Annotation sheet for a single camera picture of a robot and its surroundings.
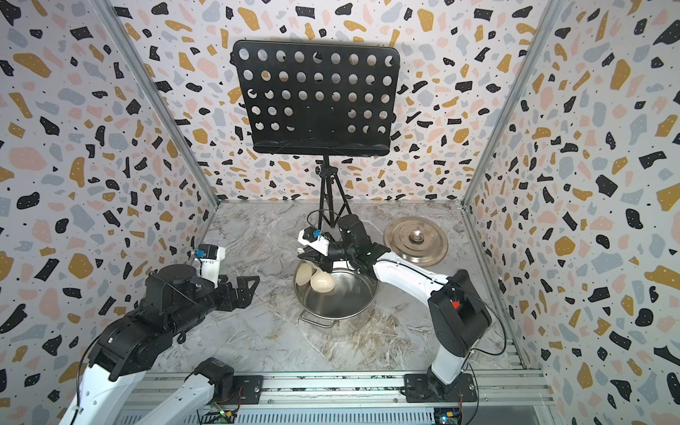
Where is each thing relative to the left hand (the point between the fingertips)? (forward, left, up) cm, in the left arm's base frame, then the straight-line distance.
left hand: (246, 277), depth 65 cm
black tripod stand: (+40, -19, -13) cm, 46 cm away
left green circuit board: (-25, +14, -32) cm, 43 cm away
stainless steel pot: (+10, -27, -30) cm, 42 cm away
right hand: (+12, -12, -6) cm, 18 cm away
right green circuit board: (-27, -51, -30) cm, 65 cm away
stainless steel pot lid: (+31, -52, -28) cm, 67 cm away
